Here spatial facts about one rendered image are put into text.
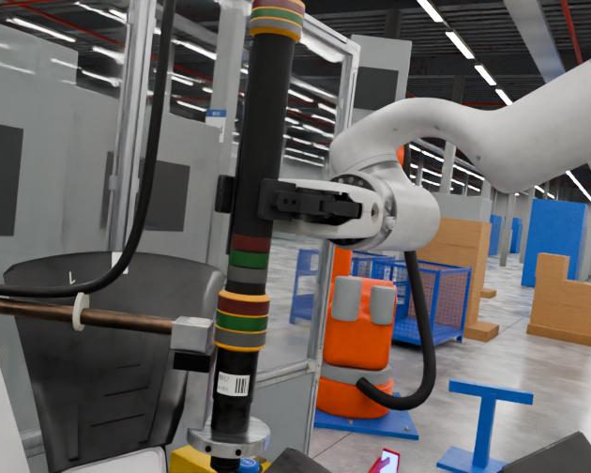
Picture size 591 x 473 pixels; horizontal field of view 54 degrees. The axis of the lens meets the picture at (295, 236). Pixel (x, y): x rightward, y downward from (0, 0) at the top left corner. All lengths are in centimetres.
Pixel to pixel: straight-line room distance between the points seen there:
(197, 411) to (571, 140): 42
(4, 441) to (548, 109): 67
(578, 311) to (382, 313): 569
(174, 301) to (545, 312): 918
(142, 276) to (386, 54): 389
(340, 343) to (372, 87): 186
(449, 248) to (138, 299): 789
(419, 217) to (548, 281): 895
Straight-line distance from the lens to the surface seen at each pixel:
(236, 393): 49
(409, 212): 65
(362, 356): 434
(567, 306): 961
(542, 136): 61
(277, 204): 46
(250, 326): 48
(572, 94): 62
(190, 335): 49
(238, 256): 47
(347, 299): 419
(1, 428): 77
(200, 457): 104
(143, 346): 58
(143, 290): 63
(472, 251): 837
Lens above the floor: 150
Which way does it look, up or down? 3 degrees down
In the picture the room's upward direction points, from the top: 7 degrees clockwise
